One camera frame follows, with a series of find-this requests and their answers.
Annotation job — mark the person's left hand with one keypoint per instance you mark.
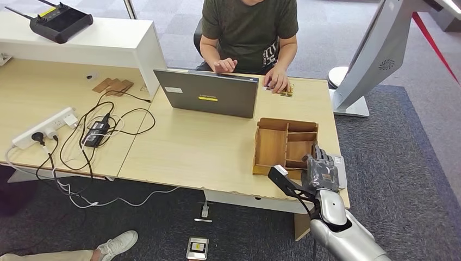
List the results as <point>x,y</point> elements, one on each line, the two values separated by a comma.
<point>277,80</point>

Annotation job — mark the person's right hand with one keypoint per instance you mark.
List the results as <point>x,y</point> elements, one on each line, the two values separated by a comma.
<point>225,66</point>

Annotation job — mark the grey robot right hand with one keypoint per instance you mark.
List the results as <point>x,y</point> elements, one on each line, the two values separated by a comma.
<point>320,173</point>

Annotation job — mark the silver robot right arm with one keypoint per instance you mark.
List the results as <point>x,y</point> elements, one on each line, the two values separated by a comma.
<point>345,237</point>

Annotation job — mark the person's left forearm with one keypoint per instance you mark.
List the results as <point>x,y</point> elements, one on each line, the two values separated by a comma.
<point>288,52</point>

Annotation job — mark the person's right forearm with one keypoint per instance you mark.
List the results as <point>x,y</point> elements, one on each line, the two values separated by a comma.
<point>209,48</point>

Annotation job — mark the yellow patterned room key card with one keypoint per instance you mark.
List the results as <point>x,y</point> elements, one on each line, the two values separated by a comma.
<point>290,93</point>

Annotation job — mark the person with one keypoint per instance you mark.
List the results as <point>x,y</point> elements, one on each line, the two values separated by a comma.
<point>248,32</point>

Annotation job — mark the grey laptop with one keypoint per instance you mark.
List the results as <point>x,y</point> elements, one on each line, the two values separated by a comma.
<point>209,90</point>

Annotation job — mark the wooden compartment organizer box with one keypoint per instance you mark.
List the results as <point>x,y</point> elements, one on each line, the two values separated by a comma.
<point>270,147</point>

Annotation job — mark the white round base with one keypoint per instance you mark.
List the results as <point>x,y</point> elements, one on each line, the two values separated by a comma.
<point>336,75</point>

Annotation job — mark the thin brown wooden piece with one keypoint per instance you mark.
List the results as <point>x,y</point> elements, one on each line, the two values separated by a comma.
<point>114,87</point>
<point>125,86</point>
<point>101,85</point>

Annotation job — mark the silver kiosk stand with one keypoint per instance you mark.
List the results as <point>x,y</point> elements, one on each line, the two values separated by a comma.
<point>378,47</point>

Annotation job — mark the white raised counter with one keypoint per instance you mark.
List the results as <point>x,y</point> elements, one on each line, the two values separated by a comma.
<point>108,43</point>

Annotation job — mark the white floor plug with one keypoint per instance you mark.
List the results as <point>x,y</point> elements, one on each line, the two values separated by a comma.
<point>205,210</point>

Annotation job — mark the small white round device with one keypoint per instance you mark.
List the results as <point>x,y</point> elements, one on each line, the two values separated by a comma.
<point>91,76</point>

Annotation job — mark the silver floor socket box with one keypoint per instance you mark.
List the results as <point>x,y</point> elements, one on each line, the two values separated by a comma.
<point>197,248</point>

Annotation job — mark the black laptop power adapter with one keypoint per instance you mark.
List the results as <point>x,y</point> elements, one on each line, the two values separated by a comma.
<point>95,131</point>

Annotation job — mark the white charger block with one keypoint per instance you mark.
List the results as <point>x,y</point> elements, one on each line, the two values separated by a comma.
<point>71,120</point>

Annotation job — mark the black remote controller with antennas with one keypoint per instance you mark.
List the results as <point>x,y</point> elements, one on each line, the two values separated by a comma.
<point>59,24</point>

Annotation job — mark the white power strip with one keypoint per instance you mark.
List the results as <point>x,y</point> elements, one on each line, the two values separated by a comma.
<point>44,126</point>

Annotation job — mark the black plug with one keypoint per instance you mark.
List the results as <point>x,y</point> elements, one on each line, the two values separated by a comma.
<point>37,137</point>

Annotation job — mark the bystander's foot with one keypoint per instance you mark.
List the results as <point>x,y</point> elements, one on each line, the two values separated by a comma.
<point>119,243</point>

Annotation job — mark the bystander's leg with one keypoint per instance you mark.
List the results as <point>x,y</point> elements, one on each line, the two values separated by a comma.
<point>47,255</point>

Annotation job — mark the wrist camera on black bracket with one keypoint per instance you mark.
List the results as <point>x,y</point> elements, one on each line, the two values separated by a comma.
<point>284,182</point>

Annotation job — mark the grey metal post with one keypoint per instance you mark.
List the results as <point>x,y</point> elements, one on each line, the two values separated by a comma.
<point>130,9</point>

